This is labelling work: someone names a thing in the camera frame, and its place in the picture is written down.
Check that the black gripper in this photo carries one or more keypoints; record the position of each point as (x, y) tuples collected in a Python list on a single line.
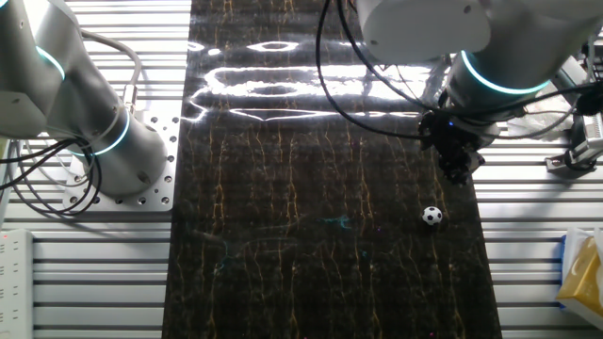
[(454, 141)]

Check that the small black white soccer ball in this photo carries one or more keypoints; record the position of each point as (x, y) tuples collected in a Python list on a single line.
[(432, 215)]

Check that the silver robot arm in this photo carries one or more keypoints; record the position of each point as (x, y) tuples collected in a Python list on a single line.
[(509, 42)]

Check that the blue white tissue packet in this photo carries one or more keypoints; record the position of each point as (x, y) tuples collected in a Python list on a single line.
[(562, 259)]

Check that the black marble pattern mat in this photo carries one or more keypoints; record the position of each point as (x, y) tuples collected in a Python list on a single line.
[(306, 212)]

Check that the white power strip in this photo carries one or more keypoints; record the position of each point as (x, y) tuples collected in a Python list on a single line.
[(14, 287)]

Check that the camera stand bracket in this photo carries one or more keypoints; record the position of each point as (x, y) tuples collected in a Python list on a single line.
[(558, 165)]

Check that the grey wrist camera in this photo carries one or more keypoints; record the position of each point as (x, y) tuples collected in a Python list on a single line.
[(567, 77)]

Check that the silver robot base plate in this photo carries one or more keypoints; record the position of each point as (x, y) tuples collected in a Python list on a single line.
[(160, 188)]

